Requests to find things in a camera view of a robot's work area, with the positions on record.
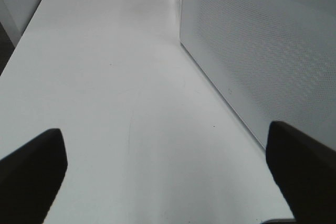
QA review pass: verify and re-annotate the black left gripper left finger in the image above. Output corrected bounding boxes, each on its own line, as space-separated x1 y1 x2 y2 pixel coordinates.
1 129 68 223

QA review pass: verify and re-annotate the white microwave door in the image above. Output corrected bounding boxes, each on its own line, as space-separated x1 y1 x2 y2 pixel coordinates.
180 0 335 148

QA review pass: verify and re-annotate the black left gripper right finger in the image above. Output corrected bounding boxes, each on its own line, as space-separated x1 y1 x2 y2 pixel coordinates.
266 121 335 223

